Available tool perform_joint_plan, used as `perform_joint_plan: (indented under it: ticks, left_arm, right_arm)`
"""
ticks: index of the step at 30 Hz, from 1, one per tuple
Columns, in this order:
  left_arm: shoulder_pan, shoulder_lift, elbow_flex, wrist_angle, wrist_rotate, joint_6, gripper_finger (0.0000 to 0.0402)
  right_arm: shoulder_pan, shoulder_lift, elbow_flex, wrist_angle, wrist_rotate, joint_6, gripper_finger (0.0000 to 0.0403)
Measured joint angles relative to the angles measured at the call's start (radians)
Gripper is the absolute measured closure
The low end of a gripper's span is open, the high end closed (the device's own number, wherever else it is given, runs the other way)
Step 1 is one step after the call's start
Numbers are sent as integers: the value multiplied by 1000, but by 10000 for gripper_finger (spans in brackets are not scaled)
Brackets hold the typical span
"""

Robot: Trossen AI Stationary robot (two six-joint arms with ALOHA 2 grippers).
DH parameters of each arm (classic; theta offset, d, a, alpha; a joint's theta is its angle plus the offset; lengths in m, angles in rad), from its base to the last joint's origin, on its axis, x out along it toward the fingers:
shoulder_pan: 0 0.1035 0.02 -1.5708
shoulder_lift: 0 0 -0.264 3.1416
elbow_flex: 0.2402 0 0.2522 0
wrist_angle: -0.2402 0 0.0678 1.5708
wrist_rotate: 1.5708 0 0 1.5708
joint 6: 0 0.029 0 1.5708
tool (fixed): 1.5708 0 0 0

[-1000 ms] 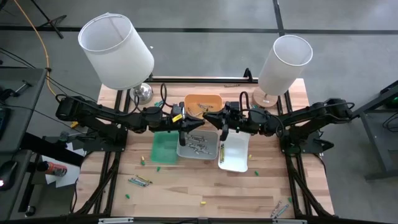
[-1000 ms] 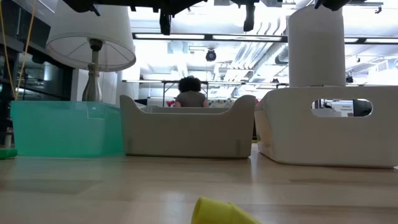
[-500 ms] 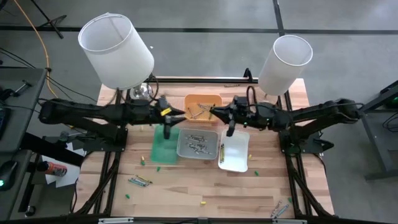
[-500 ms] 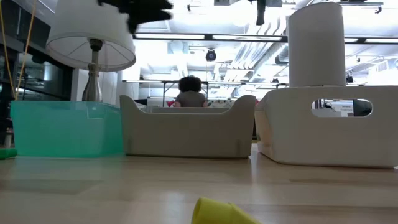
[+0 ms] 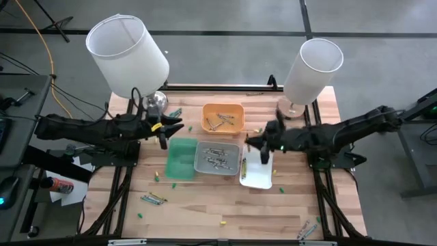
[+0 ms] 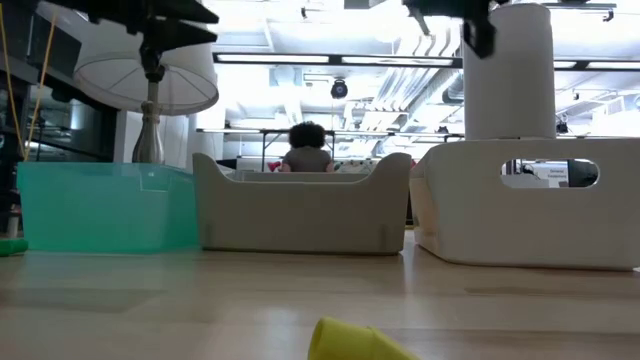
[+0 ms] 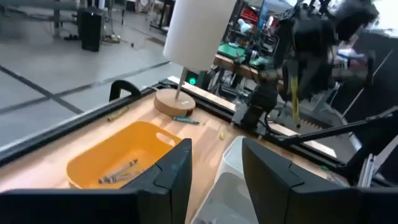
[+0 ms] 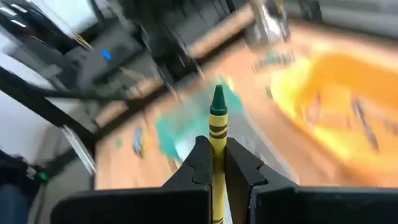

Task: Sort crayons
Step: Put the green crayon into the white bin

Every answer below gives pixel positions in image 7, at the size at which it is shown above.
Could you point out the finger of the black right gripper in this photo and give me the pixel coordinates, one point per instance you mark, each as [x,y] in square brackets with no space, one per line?
[314,81]
[286,81]

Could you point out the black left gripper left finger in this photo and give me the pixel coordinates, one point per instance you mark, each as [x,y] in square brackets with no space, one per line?
[149,199]

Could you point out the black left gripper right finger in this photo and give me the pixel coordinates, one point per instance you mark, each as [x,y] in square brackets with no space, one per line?
[295,199]

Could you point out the yellow-green crayon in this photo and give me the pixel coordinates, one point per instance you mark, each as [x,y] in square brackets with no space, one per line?
[117,114]
[294,99]

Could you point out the grey crayon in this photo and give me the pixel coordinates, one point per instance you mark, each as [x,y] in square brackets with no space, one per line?
[121,178]
[119,170]

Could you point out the white plastic bin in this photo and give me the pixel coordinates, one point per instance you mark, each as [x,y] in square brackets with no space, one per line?
[233,155]

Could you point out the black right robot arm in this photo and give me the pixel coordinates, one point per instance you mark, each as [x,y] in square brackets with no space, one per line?
[264,96]

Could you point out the wooden background table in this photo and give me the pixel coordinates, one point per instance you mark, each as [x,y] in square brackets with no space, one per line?
[236,67]

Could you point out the orange plastic bin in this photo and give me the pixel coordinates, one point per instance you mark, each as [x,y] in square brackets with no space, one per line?
[124,146]

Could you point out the green mat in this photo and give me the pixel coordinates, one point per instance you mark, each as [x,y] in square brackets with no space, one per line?
[230,49]

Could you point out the grey plastic bin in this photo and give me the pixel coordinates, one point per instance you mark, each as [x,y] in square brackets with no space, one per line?
[227,202]

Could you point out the yellow pencil cap eraser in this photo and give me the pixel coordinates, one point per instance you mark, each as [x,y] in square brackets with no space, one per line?
[222,135]

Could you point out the blue crayon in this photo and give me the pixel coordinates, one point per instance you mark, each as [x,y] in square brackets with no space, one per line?
[186,120]

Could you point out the black device green light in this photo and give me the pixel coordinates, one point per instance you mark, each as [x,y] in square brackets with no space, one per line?
[192,81]

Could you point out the black clamp hook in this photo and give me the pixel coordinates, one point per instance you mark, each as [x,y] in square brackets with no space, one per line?
[113,90]

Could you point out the black floor box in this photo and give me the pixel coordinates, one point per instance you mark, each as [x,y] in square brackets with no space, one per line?
[90,31]

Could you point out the grey background table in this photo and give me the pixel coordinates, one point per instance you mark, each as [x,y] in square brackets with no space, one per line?
[57,18]

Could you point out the black metal table frame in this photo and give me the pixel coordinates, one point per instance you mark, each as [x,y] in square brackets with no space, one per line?
[62,130]

